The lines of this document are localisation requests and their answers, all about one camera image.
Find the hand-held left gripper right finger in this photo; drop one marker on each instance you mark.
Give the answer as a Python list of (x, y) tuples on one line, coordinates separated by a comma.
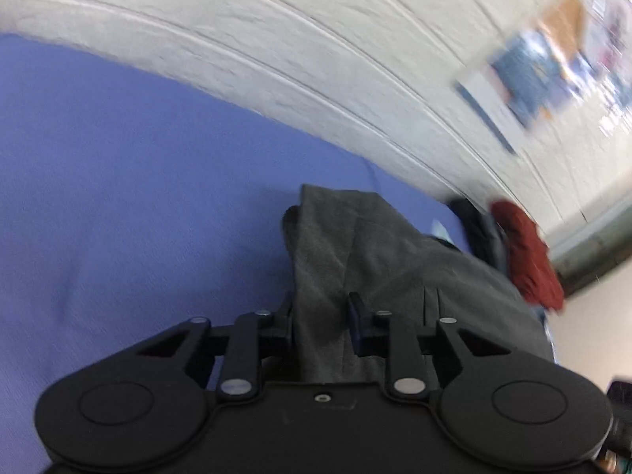
[(356, 326)]

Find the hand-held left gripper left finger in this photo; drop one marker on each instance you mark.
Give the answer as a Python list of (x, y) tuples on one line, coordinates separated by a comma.
[(244, 350)]

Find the grey pants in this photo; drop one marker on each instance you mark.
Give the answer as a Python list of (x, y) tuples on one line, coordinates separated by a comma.
[(395, 266)]

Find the folded dark navy cloth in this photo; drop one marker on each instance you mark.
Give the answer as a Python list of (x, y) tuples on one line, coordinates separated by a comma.
[(481, 237)]

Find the folded red cloth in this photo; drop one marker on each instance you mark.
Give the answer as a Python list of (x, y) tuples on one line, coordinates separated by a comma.
[(528, 256)]

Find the blue printed bed sheet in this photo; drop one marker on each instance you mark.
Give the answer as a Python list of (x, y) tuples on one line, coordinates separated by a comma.
[(148, 182)]

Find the grey window frame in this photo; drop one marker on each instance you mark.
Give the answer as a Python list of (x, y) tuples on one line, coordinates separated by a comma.
[(587, 247)]

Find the wall poster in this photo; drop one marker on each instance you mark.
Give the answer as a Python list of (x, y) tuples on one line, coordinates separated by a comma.
[(523, 74)]

